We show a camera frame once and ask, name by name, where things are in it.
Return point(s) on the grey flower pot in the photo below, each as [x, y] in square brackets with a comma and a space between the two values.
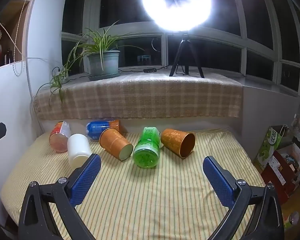
[107, 62]

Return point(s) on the wooden shelf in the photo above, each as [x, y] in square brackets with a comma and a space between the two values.
[17, 17]

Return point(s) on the black power strip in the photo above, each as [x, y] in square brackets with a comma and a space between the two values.
[150, 69]

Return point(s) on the black tripod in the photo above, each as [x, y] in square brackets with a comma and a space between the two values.
[183, 43]

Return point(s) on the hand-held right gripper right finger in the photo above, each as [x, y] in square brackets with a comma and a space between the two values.
[218, 182]

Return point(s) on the orange patterned cup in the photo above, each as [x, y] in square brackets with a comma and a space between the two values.
[118, 126]
[113, 141]
[173, 138]

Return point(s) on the green cardboard box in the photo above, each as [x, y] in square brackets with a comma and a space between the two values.
[268, 147]

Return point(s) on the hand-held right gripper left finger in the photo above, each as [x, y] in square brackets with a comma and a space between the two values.
[86, 177]

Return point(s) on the beige plaid blanket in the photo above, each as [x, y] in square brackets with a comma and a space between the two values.
[140, 97]

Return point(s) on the white plastic cup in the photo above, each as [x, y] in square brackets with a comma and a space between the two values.
[78, 150]

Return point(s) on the grey pot saucer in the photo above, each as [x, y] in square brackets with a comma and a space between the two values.
[103, 76]

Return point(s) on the red paper cup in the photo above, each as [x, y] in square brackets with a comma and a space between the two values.
[57, 138]

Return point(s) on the spider plant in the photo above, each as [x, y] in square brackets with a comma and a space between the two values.
[100, 41]

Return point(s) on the yellow striped bed sheet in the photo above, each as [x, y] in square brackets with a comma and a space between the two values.
[145, 195]

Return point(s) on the green plastic cup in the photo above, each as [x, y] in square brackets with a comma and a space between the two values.
[147, 145]

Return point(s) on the red cardboard box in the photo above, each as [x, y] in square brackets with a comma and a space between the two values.
[280, 170]

